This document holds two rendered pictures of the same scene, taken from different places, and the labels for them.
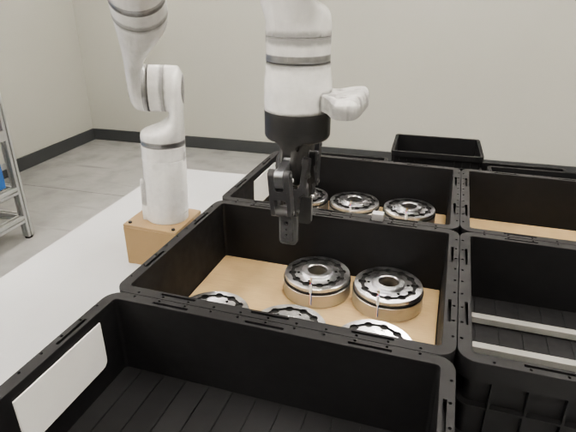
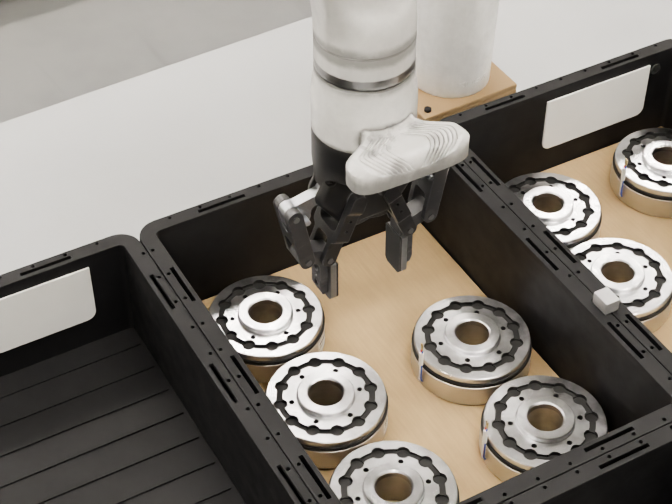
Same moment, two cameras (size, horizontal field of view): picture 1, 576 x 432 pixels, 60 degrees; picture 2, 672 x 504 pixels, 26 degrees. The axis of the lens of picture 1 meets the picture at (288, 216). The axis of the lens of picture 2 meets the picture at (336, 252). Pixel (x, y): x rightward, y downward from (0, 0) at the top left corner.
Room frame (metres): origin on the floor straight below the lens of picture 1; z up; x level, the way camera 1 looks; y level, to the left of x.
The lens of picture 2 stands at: (-0.05, -0.55, 1.77)
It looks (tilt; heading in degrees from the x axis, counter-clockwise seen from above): 43 degrees down; 43
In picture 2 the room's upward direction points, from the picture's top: straight up
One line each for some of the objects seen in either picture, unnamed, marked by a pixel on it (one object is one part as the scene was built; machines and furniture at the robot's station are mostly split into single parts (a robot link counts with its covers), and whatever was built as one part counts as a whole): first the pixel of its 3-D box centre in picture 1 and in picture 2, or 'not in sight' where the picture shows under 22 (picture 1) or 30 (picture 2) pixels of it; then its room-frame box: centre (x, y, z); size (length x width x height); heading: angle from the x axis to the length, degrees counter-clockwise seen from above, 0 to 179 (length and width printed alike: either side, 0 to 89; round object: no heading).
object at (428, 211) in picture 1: (409, 208); not in sight; (0.91, -0.24, 0.86); 0.10 x 0.10 x 0.01
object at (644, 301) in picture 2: not in sight; (616, 277); (0.81, -0.09, 0.86); 0.10 x 0.10 x 0.01
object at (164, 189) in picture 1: (165, 180); (455, 11); (1.02, 0.27, 0.88); 0.09 x 0.09 x 0.17; 78
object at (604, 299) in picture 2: (378, 216); (606, 300); (0.71, -0.14, 0.94); 0.02 x 0.01 x 0.01; 72
